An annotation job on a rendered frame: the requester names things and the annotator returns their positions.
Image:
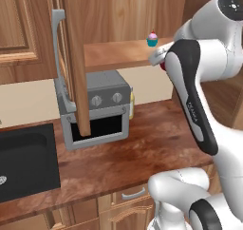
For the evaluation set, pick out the wooden drawer front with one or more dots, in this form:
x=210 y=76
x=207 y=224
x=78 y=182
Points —
x=118 y=195

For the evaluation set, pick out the closed wooden cabinet door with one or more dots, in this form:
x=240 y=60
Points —
x=22 y=34

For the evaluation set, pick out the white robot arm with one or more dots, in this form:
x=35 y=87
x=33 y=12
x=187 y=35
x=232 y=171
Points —
x=232 y=151

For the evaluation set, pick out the teal cupcake with pink icing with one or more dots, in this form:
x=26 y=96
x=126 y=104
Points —
x=152 y=41

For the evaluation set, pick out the wooden base cabinet door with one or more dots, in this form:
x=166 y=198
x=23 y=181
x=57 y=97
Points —
x=79 y=219
x=126 y=216

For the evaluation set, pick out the open wooden wall cabinet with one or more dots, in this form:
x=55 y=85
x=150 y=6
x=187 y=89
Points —
x=126 y=18

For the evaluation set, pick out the grey toaster oven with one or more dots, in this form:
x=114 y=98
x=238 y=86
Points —
x=107 y=85

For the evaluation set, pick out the grey toaster oven knob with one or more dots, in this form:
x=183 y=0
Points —
x=117 y=97
x=96 y=101

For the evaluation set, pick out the yellow bottle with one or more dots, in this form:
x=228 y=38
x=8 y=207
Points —
x=131 y=104

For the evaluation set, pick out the black sink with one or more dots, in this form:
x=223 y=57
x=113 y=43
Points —
x=27 y=162

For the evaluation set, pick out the red jam jar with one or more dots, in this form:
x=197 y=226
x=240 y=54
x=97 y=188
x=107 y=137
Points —
x=163 y=66

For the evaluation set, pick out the toaster oven glass door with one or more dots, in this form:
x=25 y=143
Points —
x=106 y=127

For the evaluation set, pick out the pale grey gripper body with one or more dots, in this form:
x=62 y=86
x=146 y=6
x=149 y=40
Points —
x=159 y=54

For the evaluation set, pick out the open wooden cabinet door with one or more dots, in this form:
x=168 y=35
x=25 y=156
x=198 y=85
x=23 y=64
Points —
x=77 y=50

